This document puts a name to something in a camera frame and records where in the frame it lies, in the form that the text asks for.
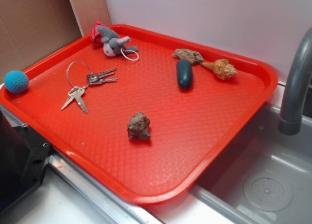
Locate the brown rough rock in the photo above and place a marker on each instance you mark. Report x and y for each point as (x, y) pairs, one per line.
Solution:
(138, 127)

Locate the red plastic tray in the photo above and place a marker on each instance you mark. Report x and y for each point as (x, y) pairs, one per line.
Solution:
(188, 128)

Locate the dark green smooth stone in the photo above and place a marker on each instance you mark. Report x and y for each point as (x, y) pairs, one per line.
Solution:
(184, 74)

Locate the brown driftwood piece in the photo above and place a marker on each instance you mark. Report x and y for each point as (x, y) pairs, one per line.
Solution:
(193, 57)

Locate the grey plush elephant toy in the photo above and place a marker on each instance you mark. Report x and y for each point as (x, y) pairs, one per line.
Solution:
(113, 45)

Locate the tan spiral seashell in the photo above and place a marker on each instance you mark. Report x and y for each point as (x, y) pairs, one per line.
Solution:
(222, 68)

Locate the grey plastic sink basin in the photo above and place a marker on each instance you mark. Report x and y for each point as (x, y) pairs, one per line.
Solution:
(262, 176)

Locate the grey sink faucet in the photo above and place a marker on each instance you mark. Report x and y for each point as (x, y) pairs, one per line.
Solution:
(297, 97)

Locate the blue crocheted ball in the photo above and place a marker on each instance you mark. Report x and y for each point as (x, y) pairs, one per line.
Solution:
(16, 81)

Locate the brown cardboard panel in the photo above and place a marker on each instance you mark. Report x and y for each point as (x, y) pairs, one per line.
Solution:
(30, 30)

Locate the silver keys on ring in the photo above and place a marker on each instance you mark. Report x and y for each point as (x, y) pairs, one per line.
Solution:
(92, 79)

